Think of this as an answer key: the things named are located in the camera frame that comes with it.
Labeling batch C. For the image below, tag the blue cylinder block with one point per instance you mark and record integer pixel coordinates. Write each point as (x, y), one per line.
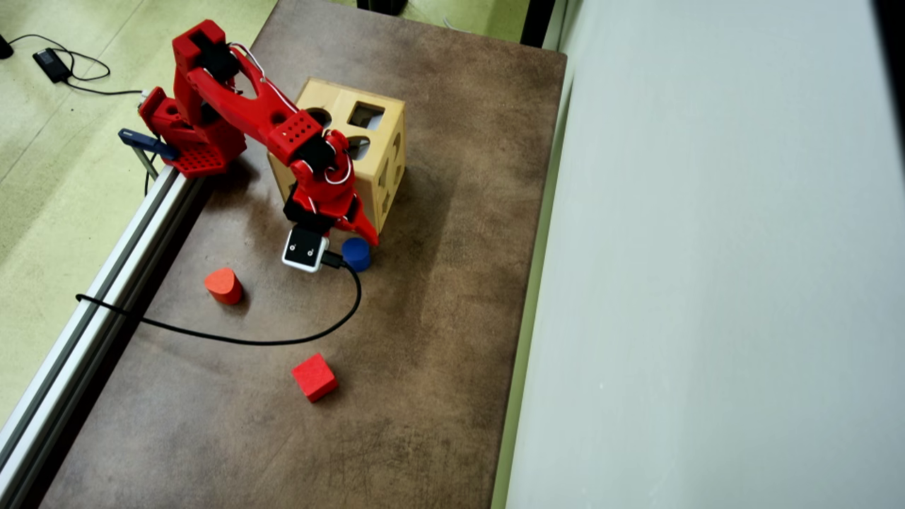
(357, 256)

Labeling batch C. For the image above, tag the dark vertical post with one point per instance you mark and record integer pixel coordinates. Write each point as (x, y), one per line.
(537, 21)

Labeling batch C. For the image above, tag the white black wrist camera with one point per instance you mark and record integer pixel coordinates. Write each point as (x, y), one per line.
(304, 247)

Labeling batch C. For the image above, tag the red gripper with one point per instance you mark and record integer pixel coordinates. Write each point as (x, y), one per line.
(351, 216)

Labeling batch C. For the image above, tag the red robot arm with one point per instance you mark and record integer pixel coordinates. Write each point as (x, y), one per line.
(233, 106)

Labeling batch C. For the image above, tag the orange red rounded block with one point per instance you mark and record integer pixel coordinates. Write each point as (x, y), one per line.
(223, 286)

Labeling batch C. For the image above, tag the blue table clamp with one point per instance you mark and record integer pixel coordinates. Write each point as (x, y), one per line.
(145, 141)

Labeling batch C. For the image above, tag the wooden shape sorter box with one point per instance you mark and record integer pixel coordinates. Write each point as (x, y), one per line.
(332, 95)

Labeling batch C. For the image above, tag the black object at table end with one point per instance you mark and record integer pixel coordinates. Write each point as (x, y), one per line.
(382, 6)

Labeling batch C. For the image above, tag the red cube block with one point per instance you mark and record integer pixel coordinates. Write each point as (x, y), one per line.
(314, 377)

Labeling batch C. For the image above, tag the black power adapter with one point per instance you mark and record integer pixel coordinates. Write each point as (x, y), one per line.
(51, 63)

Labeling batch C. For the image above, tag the aluminium profile rail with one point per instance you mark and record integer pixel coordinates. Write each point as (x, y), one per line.
(85, 332)

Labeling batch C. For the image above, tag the small black floor object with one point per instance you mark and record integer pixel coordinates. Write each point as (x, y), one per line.
(5, 48)

